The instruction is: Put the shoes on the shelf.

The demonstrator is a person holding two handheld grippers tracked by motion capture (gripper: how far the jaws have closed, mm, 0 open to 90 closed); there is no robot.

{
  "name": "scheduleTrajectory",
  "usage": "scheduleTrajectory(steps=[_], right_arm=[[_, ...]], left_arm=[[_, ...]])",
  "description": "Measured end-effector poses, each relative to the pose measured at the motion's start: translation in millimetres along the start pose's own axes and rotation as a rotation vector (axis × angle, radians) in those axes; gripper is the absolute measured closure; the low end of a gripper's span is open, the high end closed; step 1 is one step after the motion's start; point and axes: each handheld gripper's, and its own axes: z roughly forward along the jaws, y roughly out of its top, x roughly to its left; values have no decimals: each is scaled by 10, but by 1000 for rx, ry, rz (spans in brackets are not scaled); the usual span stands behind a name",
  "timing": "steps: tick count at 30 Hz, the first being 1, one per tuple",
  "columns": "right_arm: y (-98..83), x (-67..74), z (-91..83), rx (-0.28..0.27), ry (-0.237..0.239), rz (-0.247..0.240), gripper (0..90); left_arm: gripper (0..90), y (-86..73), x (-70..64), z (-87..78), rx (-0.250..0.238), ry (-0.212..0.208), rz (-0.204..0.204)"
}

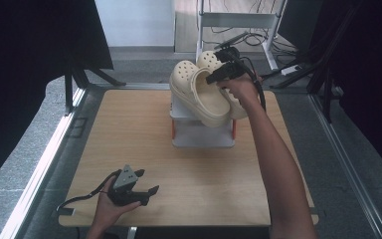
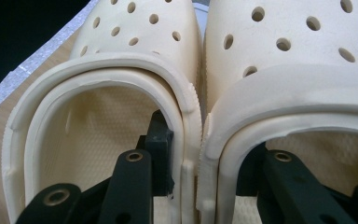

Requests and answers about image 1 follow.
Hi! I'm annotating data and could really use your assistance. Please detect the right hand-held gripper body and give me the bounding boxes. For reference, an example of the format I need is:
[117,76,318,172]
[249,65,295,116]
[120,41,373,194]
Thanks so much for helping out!
[213,31,251,82]

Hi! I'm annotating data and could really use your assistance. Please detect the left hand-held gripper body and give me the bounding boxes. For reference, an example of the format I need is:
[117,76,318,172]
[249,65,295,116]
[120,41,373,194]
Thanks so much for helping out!
[107,163,151,207]

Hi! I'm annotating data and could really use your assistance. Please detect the cream clog shoe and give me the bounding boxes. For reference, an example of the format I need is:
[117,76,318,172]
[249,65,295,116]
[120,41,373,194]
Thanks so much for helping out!
[196,50,249,120]
[169,60,232,128]

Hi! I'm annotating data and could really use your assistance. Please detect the grey two-tier shoe rack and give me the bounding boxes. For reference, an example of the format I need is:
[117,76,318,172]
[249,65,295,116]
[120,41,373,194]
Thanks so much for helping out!
[169,93,238,149]

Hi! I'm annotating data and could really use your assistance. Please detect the person's right hand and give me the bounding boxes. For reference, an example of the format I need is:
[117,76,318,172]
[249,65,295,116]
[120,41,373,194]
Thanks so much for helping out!
[216,74,264,108]

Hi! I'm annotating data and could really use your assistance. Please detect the person's left hand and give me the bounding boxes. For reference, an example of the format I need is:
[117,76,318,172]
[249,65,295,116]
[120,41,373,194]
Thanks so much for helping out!
[94,175,142,231]

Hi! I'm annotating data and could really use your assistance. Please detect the white power strip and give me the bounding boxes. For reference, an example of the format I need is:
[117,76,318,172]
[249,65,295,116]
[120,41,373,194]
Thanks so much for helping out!
[281,64,302,77]

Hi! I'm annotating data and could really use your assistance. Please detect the black metal stand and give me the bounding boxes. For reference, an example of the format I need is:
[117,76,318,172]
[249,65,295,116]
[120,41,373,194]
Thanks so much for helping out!
[270,49,343,124]
[64,53,127,117]

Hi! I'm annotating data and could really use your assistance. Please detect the black curtain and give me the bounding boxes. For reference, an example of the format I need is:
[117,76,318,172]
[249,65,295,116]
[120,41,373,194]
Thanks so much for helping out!
[277,0,382,185]
[0,0,114,197]

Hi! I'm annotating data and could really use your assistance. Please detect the bundle of black floor cables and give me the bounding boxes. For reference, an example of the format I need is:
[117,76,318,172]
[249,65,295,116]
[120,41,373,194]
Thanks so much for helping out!
[201,0,300,63]

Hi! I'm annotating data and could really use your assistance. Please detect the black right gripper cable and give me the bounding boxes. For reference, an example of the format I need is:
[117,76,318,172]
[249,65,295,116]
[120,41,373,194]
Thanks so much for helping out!
[240,56,268,113]

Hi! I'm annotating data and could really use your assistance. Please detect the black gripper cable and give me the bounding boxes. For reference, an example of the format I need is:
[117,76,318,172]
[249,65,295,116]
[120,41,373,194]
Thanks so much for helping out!
[240,56,268,113]
[56,168,122,212]

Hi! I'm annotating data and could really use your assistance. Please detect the white metal stand frame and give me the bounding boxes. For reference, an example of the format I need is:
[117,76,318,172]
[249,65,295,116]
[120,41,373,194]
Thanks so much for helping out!
[195,0,287,72]

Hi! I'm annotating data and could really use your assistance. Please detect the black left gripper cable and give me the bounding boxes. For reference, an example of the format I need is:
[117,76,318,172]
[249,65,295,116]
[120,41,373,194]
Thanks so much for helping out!
[56,168,122,212]

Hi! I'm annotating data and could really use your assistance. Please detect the aluminium floor rail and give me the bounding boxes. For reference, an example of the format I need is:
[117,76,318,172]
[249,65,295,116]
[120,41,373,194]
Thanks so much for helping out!
[0,87,89,239]
[307,94,382,239]

